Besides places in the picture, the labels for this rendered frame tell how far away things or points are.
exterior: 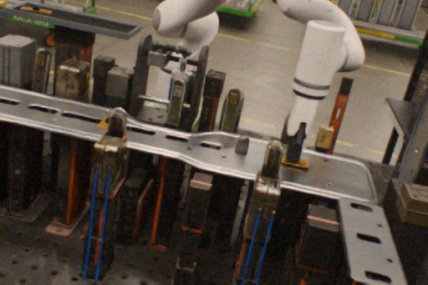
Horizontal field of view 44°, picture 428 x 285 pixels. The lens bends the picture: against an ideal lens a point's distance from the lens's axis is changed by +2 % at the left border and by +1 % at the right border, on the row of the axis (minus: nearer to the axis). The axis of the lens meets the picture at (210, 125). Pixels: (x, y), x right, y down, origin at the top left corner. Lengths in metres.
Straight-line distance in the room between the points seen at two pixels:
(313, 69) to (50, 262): 0.76
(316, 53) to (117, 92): 0.59
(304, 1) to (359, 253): 0.58
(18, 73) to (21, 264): 0.51
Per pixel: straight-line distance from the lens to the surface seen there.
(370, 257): 1.05
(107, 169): 1.15
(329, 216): 1.18
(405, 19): 8.47
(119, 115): 1.16
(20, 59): 1.53
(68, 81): 1.49
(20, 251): 1.40
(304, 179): 1.25
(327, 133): 1.40
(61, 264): 1.36
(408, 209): 1.20
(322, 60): 1.18
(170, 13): 1.76
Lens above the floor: 1.55
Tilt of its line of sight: 23 degrees down
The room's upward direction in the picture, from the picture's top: 11 degrees clockwise
